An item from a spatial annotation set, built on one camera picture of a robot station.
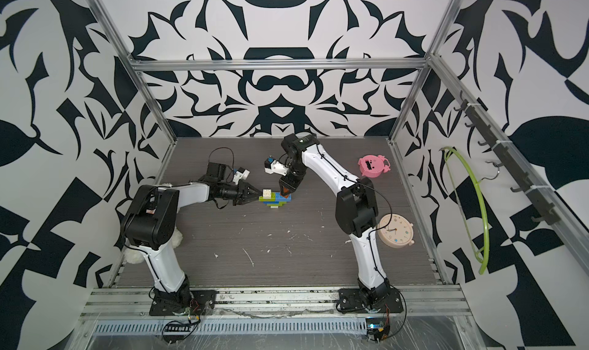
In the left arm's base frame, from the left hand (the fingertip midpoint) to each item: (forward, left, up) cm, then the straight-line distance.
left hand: (260, 192), depth 92 cm
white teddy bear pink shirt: (-23, +38, +2) cm, 45 cm away
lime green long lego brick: (-3, -5, +1) cm, 6 cm away
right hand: (0, -10, +4) cm, 11 cm away
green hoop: (-34, -62, +16) cm, 72 cm away
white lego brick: (-2, -3, +2) cm, 4 cm away
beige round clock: (-17, -52, -5) cm, 55 cm away
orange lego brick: (-5, -10, +8) cm, 14 cm away
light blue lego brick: (-3, -8, -1) cm, 9 cm away
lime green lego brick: (-3, -7, -4) cm, 9 cm away
